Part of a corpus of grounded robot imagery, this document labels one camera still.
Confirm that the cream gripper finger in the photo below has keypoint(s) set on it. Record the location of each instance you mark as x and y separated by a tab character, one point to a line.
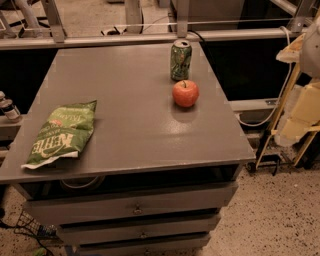
301	111
290	53

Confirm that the red apple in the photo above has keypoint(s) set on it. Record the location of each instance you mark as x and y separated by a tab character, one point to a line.
185	93

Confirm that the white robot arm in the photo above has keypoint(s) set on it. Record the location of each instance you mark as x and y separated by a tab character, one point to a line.
309	57

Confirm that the green jalapeno chip bag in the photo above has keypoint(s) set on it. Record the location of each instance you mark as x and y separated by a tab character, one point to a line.
64	134

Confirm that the yellow metal stand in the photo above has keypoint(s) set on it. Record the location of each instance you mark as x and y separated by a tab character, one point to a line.
271	130

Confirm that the green soda can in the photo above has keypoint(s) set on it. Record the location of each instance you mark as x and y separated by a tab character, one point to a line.
181	52

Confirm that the middle grey drawer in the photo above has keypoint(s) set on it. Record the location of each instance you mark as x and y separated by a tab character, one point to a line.
139	230

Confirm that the grey drawer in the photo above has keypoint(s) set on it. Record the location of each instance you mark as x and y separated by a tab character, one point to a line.
147	246
139	230
131	204

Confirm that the grey drawer cabinet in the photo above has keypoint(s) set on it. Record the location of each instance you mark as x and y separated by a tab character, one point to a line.
142	140

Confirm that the bottom grey drawer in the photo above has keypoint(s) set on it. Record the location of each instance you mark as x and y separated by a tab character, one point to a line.
147	246

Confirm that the top grey drawer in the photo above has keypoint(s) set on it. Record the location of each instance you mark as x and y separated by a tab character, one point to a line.
131	204

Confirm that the grey metal rail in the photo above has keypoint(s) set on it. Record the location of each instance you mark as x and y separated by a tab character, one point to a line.
142	39

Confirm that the wire basket on floor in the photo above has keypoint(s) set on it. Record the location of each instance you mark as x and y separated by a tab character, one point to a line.
27	225

